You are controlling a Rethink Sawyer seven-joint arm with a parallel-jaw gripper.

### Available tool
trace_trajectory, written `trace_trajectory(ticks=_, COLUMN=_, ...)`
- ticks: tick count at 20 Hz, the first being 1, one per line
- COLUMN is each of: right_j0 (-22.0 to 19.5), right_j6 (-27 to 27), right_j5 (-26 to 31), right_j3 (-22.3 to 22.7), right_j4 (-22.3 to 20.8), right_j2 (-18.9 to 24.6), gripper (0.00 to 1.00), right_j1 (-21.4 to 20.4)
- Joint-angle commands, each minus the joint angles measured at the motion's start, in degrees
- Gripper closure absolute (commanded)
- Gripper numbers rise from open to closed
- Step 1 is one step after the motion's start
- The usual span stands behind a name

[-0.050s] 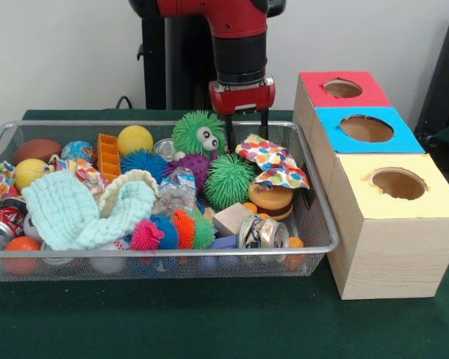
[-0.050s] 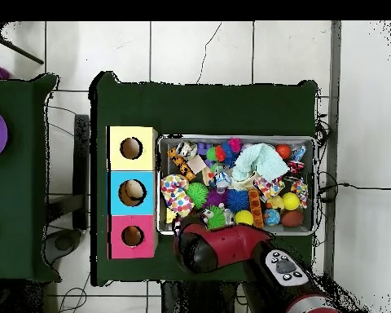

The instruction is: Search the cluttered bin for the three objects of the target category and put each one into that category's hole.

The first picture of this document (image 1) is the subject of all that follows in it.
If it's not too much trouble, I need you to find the blue spiky ball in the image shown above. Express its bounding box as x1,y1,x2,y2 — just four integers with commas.
120,148,171,184

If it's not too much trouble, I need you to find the green fuzzy toy with eyes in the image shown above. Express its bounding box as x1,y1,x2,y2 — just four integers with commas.
171,109,228,155

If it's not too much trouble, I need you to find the green fuzzy ball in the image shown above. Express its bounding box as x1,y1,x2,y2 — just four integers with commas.
204,152,257,212

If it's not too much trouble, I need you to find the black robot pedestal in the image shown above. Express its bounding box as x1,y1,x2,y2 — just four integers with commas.
129,0,287,111

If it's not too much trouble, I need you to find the white multicolour dotted cloth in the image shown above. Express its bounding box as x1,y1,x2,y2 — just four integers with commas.
234,133,311,190

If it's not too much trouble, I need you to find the yellow ball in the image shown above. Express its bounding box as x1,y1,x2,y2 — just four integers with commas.
117,125,154,156

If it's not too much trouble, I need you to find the orange plastic grid tray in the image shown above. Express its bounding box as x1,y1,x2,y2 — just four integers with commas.
97,133,123,183

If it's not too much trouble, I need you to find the mint green cloth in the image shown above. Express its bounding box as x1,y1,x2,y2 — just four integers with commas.
21,170,160,251

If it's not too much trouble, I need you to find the black chair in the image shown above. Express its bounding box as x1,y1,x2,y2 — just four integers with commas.
414,6,449,150

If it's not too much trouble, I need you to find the crushed drink can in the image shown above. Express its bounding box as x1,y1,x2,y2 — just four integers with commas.
239,213,291,263

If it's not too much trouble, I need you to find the foam burger toy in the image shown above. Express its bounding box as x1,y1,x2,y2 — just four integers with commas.
247,182,295,222

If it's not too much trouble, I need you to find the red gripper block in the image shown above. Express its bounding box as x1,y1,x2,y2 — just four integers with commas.
208,74,277,150

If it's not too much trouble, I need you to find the silver wire mesh bin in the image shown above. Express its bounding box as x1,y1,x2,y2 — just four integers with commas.
0,120,340,283

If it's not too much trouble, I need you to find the multicolour fuzzy caterpillar toy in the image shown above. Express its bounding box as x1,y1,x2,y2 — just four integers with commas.
129,207,217,252

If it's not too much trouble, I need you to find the wooden box with three holes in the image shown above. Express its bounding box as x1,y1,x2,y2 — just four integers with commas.
292,70,449,301

